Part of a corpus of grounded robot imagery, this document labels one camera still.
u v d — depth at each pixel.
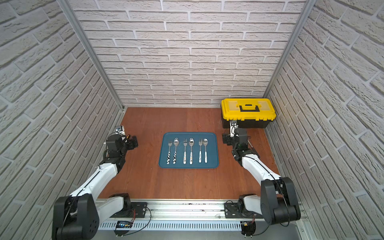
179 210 0.75
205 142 0.97
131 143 0.79
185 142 0.98
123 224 0.72
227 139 0.79
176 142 0.97
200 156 0.92
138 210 0.74
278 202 0.42
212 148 0.95
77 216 0.40
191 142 0.97
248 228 0.69
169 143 0.98
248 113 0.96
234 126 0.74
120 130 0.74
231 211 0.74
